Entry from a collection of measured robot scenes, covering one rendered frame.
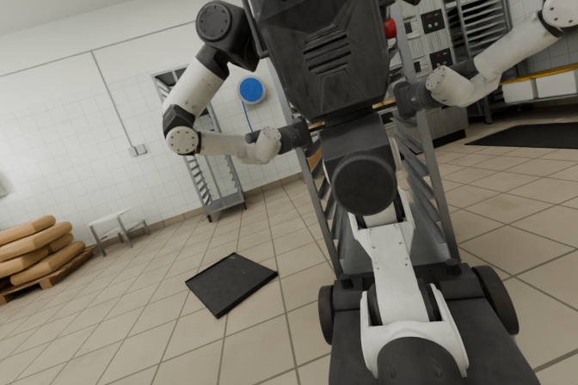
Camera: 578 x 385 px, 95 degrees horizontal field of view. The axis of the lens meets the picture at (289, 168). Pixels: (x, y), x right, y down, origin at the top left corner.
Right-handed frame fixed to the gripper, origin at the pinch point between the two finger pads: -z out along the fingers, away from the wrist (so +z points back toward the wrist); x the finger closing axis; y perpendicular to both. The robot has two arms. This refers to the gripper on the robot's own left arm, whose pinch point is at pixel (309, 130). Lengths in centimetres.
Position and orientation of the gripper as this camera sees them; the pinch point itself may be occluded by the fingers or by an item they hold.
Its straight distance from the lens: 102.7
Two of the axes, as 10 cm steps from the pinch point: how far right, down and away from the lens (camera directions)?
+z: -6.7, 3.3, -6.7
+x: -3.1, -9.4, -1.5
